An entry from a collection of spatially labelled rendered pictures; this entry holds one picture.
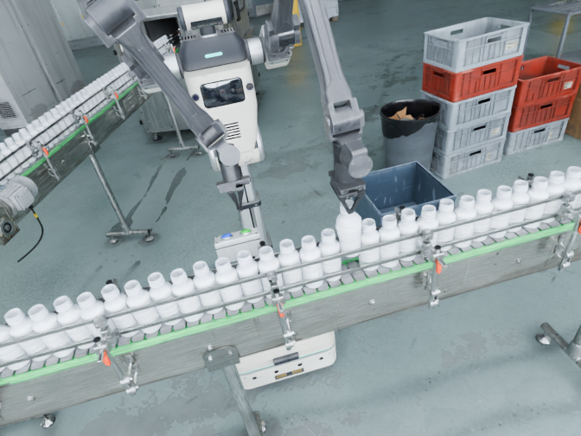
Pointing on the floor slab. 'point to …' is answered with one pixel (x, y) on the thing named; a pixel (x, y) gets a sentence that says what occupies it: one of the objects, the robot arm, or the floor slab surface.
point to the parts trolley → (563, 27)
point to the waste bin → (409, 131)
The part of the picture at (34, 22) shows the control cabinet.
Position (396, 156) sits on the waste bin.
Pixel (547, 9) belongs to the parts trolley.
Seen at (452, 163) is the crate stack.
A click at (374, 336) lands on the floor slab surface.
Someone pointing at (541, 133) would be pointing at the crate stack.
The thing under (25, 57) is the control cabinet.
